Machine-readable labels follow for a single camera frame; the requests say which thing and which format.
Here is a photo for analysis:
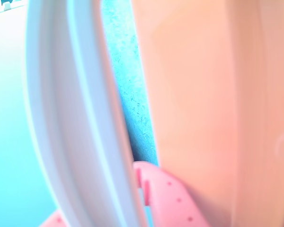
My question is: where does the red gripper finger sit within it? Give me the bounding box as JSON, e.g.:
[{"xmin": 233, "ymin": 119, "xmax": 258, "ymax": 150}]
[
  {"xmin": 41, "ymin": 209, "xmax": 67, "ymax": 227},
  {"xmin": 132, "ymin": 161, "xmax": 212, "ymax": 227}
]

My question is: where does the white plate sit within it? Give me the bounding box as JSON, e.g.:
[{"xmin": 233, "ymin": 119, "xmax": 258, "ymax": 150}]
[{"xmin": 25, "ymin": 0, "xmax": 148, "ymax": 227}]

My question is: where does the orange first-aid box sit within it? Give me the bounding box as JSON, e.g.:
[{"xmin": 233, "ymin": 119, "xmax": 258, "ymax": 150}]
[{"xmin": 130, "ymin": 0, "xmax": 284, "ymax": 227}]

